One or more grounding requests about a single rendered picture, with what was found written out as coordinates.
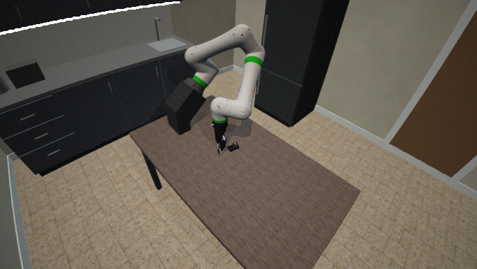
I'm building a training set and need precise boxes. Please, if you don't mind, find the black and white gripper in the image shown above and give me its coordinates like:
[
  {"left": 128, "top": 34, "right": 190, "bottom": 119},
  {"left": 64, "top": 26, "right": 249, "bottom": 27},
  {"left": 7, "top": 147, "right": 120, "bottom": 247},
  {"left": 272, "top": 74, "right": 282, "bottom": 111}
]
[{"left": 214, "top": 128, "right": 227, "bottom": 155}]

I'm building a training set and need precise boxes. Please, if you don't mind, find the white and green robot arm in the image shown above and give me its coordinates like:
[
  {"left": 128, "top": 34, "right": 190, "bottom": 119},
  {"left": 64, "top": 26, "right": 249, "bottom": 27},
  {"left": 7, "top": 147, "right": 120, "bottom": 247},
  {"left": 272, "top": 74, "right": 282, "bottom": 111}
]
[{"left": 183, "top": 24, "right": 265, "bottom": 130}]

